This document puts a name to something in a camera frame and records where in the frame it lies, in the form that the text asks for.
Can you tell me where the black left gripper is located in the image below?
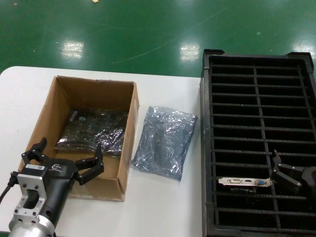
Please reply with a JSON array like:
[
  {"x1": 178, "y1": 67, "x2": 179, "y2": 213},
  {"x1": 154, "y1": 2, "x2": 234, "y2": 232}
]
[{"x1": 21, "y1": 137, "x2": 105, "y2": 224}]

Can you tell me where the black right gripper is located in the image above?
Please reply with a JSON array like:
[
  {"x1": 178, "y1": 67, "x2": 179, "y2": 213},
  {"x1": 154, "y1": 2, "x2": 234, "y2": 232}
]
[{"x1": 270, "y1": 149, "x2": 316, "y2": 194}]

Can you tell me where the translucent grey antistatic bag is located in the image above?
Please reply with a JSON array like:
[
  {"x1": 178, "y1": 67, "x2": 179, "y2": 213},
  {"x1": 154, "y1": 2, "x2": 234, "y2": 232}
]
[{"x1": 52, "y1": 108, "x2": 129, "y2": 158}]

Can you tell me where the open brown cardboard box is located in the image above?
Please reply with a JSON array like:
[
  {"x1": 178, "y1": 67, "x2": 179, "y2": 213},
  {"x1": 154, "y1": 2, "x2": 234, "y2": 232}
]
[{"x1": 18, "y1": 75, "x2": 141, "y2": 202}]

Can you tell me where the black slotted container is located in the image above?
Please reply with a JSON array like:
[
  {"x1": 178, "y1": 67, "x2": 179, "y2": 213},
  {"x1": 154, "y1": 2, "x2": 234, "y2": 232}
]
[{"x1": 200, "y1": 48, "x2": 316, "y2": 237}]

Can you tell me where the crumpled silvery antistatic bag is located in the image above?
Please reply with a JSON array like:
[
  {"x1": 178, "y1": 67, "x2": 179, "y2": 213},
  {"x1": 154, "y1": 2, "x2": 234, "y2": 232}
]
[{"x1": 130, "y1": 105, "x2": 199, "y2": 183}]

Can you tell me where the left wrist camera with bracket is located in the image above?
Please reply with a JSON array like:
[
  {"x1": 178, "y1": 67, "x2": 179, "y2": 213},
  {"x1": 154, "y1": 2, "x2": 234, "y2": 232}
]
[{"x1": 9, "y1": 162, "x2": 49, "y2": 224}]

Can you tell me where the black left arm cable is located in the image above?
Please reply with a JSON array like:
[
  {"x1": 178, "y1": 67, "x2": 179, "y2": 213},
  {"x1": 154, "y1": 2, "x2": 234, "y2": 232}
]
[{"x1": 0, "y1": 171, "x2": 20, "y2": 205}]

